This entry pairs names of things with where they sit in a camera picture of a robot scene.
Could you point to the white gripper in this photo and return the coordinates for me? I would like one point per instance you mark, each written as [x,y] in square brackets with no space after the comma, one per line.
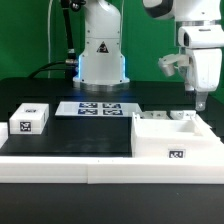
[202,74]

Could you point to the white cabinet body box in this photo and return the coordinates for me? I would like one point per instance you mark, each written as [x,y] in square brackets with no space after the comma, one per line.
[174,138]

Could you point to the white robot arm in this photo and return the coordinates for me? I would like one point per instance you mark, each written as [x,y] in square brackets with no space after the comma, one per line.
[199,36]

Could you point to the white cabinet top box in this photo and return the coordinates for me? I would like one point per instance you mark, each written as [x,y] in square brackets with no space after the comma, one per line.
[29,118]

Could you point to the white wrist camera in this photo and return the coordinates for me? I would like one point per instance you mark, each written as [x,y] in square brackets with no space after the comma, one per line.
[169,63]

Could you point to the white table border frame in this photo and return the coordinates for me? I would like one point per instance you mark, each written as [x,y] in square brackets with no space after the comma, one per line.
[110,170]

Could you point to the white marker base plate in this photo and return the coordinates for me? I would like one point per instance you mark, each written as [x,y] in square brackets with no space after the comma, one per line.
[97,109]

